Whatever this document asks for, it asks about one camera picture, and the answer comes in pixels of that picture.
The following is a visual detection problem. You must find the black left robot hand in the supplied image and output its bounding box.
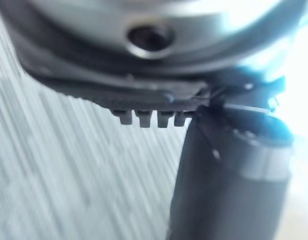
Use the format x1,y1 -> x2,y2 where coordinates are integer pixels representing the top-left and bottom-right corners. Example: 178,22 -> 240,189
0,0 -> 294,240

